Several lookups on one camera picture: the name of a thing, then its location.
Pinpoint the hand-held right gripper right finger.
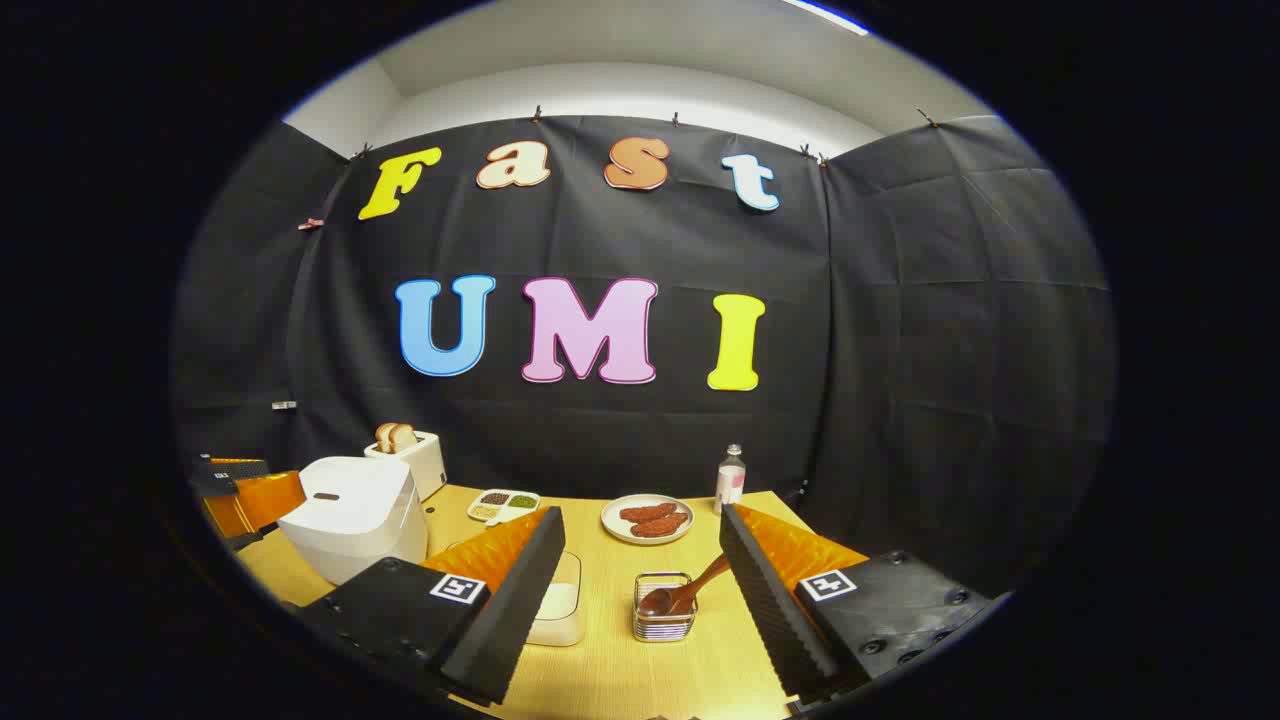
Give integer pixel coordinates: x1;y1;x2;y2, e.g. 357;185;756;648
718;503;1001;706

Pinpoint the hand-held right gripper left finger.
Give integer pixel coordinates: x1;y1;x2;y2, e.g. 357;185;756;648
300;505;567;706

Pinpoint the clear plastic rice box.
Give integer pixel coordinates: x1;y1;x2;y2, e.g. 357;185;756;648
525;550;586;647

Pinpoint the white rice cooker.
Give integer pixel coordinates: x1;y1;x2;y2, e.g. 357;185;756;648
277;456;429;586

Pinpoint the brown wooden spoon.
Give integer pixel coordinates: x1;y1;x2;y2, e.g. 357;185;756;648
638;553;731;617

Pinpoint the metal wire chopstick holder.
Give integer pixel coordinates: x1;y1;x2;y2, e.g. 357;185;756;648
633;572;698;642

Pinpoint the white divided bean dish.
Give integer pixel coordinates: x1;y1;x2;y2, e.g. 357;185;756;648
466;489;542;526

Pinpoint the clear bottle with pink label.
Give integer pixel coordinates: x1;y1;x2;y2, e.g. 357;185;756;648
714;444;747;516

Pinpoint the white round plate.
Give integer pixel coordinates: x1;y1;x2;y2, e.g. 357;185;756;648
601;494;695;546

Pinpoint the white toaster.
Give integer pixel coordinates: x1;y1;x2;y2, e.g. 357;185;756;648
364;430;448;503

